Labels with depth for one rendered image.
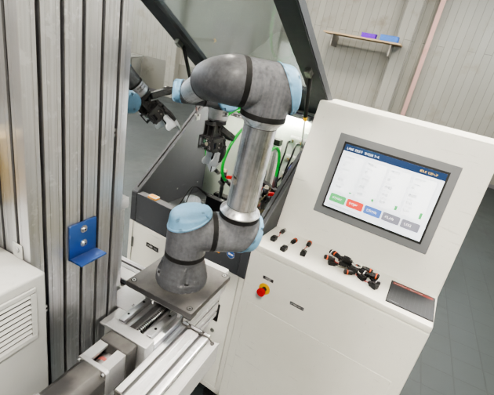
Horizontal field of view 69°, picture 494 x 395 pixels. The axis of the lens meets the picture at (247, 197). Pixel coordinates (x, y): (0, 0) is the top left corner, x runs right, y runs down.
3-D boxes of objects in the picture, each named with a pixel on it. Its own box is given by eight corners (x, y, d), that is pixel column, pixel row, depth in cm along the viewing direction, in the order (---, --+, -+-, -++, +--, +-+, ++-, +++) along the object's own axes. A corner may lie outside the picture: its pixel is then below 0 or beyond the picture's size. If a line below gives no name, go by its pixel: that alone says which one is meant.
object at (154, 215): (135, 221, 181) (137, 193, 175) (141, 219, 185) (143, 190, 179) (236, 275, 155) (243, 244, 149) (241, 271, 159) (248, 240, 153)
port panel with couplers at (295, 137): (274, 185, 193) (288, 128, 181) (277, 183, 195) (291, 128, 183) (296, 193, 187) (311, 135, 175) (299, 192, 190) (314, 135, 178)
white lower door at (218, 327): (124, 324, 208) (132, 221, 181) (127, 322, 210) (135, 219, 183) (213, 389, 181) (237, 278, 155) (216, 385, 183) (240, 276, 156)
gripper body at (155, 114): (147, 125, 149) (128, 102, 141) (159, 110, 152) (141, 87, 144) (158, 125, 144) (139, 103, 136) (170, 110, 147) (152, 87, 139)
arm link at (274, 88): (202, 236, 110) (237, 49, 85) (248, 237, 115) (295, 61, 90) (208, 261, 101) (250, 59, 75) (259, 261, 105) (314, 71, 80)
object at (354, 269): (319, 265, 140) (322, 252, 138) (328, 255, 149) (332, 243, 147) (376, 291, 131) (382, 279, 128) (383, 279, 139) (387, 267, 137)
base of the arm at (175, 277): (187, 301, 98) (192, 271, 94) (144, 279, 103) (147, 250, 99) (216, 276, 111) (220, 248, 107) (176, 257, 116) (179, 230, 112)
